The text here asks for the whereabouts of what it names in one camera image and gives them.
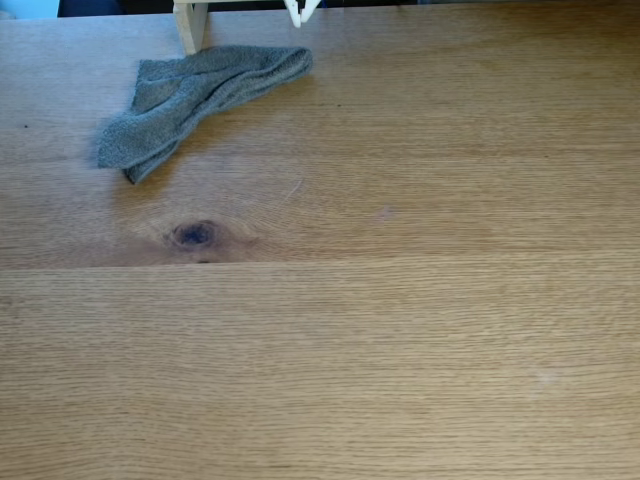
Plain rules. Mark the grey terry cloth towel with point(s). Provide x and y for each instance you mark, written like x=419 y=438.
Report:
x=200 y=95

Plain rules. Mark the light wooden stand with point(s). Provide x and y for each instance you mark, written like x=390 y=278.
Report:
x=190 y=30

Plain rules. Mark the dark blue object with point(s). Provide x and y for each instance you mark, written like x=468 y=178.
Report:
x=90 y=7

